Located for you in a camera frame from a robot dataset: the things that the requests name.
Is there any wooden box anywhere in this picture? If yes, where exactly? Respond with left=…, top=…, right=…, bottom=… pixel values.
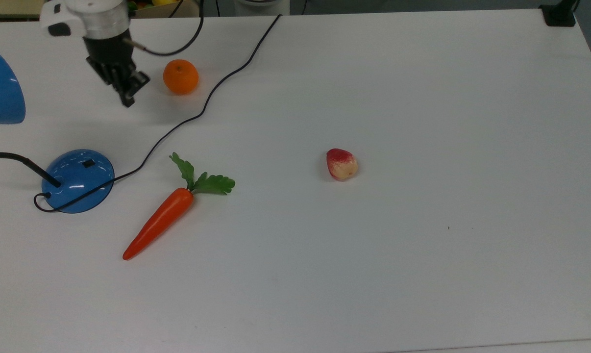
left=0, top=0, right=45, bottom=20

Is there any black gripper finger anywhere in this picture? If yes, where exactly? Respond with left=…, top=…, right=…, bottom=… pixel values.
left=114, top=74, right=136, bottom=108
left=128, top=71, right=151, bottom=95

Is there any toy carrot with green leaves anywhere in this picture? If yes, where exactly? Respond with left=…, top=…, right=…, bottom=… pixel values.
left=123, top=152, right=236, bottom=261

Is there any white round container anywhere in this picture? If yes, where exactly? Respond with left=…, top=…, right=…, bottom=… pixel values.
left=234, top=0, right=291, bottom=16

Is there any black table clamp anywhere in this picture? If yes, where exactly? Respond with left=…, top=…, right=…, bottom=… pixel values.
left=540, top=0, right=579, bottom=27

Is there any black lamp power cable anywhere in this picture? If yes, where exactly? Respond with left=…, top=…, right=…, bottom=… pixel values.
left=34, top=14, right=283, bottom=213

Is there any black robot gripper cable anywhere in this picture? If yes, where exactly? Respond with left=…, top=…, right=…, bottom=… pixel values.
left=127, top=0, right=205, bottom=56

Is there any orange fruit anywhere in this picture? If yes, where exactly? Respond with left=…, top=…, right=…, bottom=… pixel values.
left=163, top=59, right=199, bottom=95

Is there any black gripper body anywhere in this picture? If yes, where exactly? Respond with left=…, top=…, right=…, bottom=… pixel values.
left=83, top=29, right=137, bottom=87

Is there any red and cream toy peach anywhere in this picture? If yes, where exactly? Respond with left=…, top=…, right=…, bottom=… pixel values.
left=326, top=148, right=359, bottom=181

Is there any blue desk lamp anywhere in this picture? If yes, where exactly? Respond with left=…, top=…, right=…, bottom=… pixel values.
left=0, top=47, right=115, bottom=214

